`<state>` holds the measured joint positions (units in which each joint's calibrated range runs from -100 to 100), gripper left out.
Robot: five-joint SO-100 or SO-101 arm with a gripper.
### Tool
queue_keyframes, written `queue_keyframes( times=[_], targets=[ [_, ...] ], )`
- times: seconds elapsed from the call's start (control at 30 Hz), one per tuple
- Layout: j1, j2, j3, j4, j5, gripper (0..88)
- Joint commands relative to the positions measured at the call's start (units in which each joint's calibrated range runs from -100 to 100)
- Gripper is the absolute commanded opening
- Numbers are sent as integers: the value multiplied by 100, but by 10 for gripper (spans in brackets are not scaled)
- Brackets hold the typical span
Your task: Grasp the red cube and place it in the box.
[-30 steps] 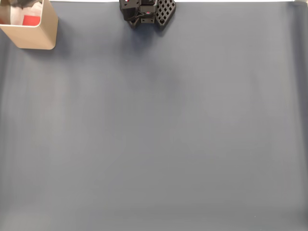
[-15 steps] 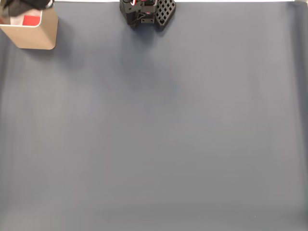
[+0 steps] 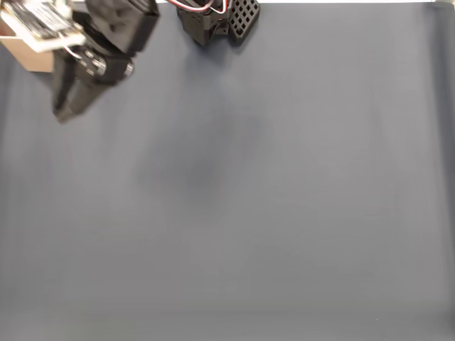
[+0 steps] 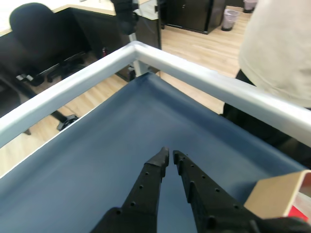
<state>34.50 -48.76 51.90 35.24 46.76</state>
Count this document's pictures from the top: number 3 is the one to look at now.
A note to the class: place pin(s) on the beige box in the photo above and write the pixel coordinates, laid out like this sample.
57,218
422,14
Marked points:
32,58

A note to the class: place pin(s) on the dark blue table mat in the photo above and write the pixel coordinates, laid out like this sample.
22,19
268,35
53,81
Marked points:
249,213

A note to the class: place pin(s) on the white-mounted camera board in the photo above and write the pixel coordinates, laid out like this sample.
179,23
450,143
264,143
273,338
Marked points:
39,21

